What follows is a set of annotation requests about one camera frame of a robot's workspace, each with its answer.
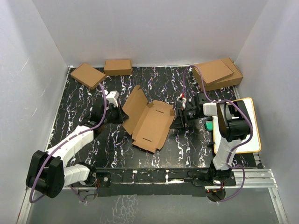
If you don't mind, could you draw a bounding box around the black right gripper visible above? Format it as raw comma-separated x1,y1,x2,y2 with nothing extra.
170,106,204,128

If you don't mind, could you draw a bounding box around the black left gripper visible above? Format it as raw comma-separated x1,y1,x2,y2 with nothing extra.
102,103,129,125

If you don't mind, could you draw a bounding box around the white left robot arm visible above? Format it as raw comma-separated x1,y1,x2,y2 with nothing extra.
26,103,129,198

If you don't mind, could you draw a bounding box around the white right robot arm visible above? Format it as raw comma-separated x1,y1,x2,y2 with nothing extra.
170,95,253,185

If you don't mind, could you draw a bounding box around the small cardboard box top right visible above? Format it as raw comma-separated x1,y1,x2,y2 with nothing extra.
192,59,234,86

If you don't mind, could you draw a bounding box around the large cardboard box bottom right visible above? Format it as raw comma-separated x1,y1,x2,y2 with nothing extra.
205,57,243,91

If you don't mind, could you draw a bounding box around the green eraser block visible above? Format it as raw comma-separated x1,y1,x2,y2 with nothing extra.
205,121,213,131

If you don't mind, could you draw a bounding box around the white board with yellow rim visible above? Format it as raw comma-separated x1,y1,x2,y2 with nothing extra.
213,98,262,153

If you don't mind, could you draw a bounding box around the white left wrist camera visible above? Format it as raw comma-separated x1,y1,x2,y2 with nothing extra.
106,91,119,107

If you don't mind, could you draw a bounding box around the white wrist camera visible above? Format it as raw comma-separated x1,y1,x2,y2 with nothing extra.
106,91,119,107
177,93,187,109

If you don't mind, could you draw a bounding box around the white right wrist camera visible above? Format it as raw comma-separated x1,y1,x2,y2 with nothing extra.
177,93,187,109

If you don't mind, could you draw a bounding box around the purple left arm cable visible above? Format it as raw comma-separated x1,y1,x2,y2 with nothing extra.
29,83,110,204

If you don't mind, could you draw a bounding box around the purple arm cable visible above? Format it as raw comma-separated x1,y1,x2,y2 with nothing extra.
182,64,254,202
29,83,110,204

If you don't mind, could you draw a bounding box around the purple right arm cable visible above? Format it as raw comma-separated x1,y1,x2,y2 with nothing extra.
182,64,254,202

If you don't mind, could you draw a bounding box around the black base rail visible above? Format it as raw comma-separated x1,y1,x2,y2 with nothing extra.
72,168,237,198

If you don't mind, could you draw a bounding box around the aluminium frame rail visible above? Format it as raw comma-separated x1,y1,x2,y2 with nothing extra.
228,169,289,224

